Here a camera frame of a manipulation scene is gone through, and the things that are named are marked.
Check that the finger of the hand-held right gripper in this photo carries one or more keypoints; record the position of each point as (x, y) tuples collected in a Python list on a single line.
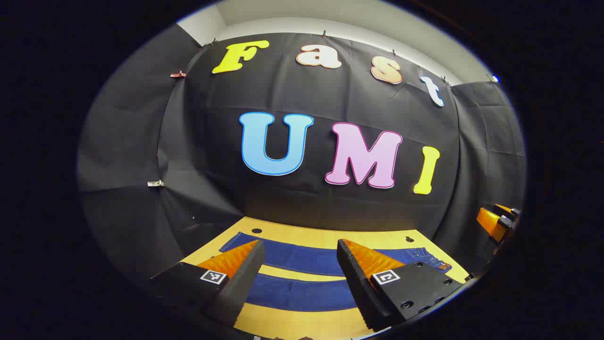
[(508, 210), (490, 223)]

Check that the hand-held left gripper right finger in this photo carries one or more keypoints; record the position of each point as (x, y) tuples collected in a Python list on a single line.
[(355, 283)]

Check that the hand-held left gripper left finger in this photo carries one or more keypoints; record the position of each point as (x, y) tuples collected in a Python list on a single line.
[(245, 274)]

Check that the blue jeans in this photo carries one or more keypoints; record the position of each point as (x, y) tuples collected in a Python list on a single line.
[(302, 258)]

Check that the silver clip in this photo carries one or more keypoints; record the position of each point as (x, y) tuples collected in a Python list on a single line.
[(155, 183)]

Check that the black backdrop cloth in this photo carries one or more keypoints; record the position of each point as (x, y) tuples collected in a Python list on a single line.
[(212, 141)]

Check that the red clip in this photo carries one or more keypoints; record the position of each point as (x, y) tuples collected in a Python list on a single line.
[(178, 74)]

